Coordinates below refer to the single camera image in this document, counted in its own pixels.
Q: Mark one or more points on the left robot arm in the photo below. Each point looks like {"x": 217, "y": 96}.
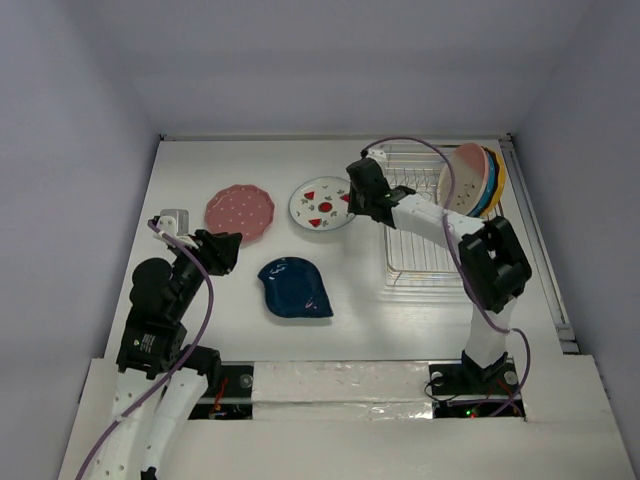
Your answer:
{"x": 160, "y": 378}

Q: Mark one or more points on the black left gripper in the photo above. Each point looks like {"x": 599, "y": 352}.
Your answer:
{"x": 220, "y": 248}

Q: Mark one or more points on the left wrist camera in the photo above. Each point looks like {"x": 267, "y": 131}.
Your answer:
{"x": 174, "y": 222}

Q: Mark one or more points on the white watermelon plate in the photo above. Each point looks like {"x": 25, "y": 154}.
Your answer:
{"x": 321, "y": 204}

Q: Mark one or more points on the aluminium edge rail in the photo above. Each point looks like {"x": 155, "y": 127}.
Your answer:
{"x": 564, "y": 330}

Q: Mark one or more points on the yellow polka dot plate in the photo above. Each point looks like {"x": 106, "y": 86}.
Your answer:
{"x": 500, "y": 182}

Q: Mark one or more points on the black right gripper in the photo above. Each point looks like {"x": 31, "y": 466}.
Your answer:
{"x": 362, "y": 182}

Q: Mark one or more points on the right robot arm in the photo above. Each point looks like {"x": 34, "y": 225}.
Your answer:
{"x": 486, "y": 253}

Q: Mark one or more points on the pink polka dot plate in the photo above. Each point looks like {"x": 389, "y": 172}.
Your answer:
{"x": 240, "y": 208}

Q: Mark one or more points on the blue polka dot plate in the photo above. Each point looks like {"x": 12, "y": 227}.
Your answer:
{"x": 491, "y": 186}

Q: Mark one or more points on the wire dish rack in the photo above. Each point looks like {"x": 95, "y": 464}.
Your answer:
{"x": 416, "y": 267}

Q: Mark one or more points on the silver foil strip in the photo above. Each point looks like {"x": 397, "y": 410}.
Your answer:
{"x": 341, "y": 391}

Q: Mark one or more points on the dark blue leaf plate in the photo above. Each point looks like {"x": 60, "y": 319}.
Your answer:
{"x": 293, "y": 288}

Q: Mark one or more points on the pink and cream plate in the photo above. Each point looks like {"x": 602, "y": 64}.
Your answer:
{"x": 461, "y": 189}

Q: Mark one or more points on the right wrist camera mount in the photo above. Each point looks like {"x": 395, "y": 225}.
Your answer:
{"x": 374, "y": 153}

